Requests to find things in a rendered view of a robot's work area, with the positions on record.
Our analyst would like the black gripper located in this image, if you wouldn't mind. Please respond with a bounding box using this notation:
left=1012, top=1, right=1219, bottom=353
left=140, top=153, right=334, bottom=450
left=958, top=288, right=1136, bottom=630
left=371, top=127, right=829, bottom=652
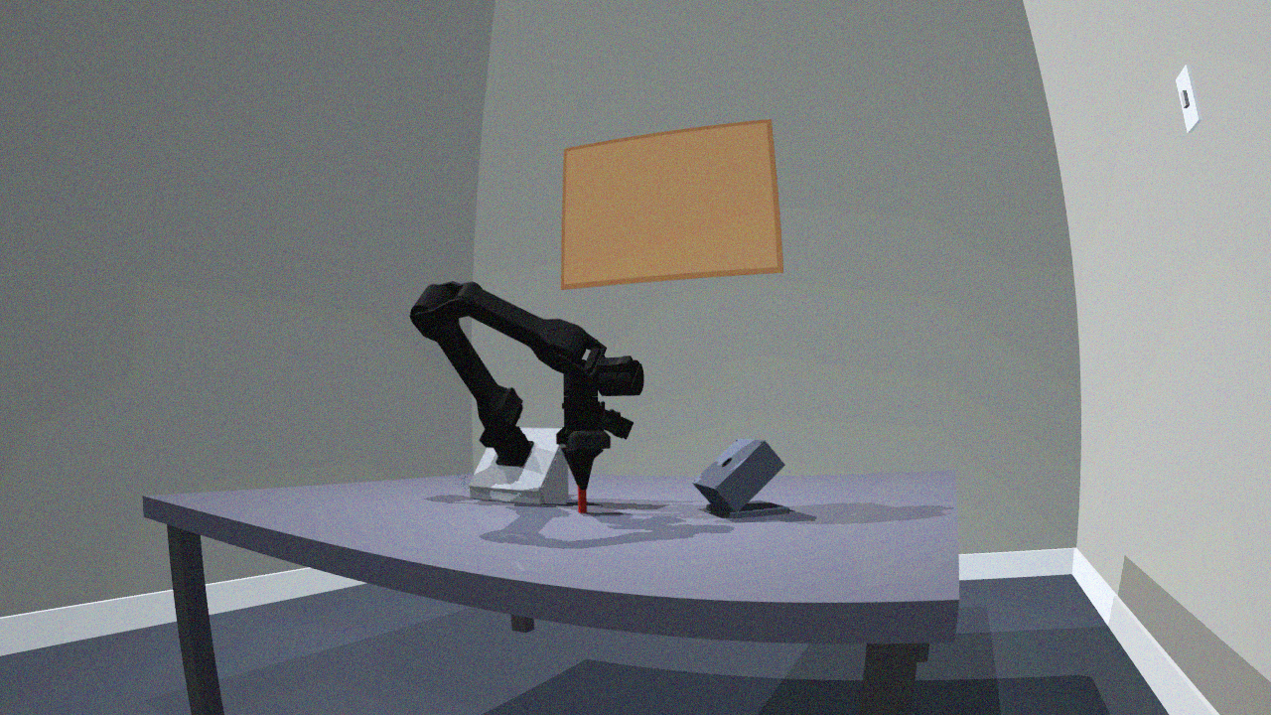
left=555, top=396, right=611, bottom=490

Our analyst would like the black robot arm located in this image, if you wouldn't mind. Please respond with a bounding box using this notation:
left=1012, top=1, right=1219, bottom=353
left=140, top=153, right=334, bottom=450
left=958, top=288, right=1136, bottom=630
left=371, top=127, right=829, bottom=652
left=411, top=281, right=644, bottom=467

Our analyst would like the light blue sloped panel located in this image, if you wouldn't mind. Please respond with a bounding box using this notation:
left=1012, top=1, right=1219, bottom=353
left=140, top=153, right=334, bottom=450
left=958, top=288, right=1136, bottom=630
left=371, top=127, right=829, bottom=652
left=691, top=439, right=789, bottom=518

